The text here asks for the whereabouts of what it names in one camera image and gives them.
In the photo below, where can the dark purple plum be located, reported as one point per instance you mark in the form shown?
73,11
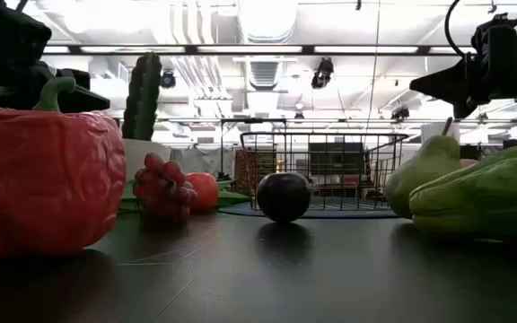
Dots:
283,197

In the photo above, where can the white hexagonal plant pot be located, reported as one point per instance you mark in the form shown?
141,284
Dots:
141,154

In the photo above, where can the red apple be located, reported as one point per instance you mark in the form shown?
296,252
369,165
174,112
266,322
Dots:
205,190

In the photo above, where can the red bell pepper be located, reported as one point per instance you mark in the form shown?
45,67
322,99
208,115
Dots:
38,179

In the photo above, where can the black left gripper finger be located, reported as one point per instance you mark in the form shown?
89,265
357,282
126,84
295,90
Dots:
76,78
83,101

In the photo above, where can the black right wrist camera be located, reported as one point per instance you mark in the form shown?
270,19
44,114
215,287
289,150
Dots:
498,40

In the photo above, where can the black ceiling spotlight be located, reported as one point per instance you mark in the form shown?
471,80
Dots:
400,113
323,72
168,80

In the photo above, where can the olive green pear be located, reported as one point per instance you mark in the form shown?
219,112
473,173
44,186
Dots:
420,179

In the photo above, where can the green chayote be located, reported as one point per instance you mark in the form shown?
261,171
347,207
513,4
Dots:
487,202

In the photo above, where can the grey round plate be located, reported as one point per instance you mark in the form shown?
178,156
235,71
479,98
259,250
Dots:
240,210

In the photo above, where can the dark wall monitor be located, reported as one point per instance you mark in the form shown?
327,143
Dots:
337,157

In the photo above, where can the green cactus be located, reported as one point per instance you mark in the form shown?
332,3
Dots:
142,98

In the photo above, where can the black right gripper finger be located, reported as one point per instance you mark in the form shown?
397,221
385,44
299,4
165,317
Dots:
447,83
465,109

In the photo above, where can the purple grape bunch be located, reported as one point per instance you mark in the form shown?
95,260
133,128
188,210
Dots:
162,188

